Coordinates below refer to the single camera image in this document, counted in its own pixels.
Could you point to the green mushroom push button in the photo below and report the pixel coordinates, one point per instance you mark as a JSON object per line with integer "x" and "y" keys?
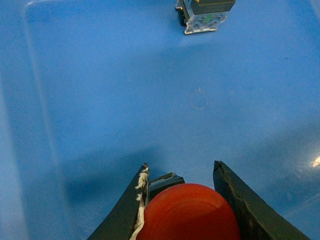
{"x": 201, "y": 16}

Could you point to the red mushroom push button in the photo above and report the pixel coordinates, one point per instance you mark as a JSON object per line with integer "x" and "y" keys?
{"x": 187, "y": 211}

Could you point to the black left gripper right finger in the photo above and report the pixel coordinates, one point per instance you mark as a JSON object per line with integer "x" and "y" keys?
{"x": 256, "y": 219}

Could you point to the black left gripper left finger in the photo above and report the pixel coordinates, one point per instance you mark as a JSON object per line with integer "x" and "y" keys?
{"x": 122, "y": 221}

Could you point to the blue plastic tray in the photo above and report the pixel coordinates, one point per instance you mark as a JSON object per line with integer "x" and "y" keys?
{"x": 92, "y": 89}

